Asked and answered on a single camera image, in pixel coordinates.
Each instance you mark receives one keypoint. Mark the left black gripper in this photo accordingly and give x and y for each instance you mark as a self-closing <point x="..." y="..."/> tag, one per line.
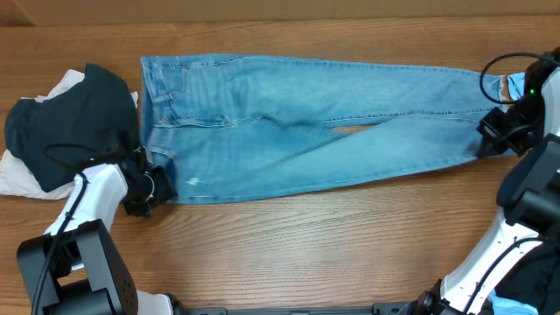
<point x="165" y="191"/>

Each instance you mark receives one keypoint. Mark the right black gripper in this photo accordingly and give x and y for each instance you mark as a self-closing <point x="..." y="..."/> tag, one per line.
<point x="490" y="129"/>

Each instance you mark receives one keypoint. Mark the light blue denim jeans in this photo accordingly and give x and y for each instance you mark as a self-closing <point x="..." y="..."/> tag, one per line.
<point x="233" y="128"/>

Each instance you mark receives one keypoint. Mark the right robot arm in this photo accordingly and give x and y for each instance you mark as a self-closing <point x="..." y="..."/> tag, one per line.
<point x="528" y="198"/>

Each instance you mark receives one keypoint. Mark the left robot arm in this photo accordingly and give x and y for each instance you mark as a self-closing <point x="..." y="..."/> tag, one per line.
<point x="75" y="267"/>

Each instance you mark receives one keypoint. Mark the light blue shirt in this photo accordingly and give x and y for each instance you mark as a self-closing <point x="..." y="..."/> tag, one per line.
<point x="501" y="305"/>

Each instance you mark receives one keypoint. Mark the dark navy folded shirt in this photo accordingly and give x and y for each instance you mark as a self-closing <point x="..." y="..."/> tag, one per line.
<point x="55" y="136"/>

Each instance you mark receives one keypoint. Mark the white crumpled cloth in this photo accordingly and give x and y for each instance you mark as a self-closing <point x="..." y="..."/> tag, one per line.
<point x="17" y="180"/>

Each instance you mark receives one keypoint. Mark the black garment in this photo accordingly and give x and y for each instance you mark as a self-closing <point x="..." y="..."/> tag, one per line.
<point x="534" y="280"/>

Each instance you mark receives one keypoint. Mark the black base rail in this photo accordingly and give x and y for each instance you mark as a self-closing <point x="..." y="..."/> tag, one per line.
<point x="375" y="309"/>

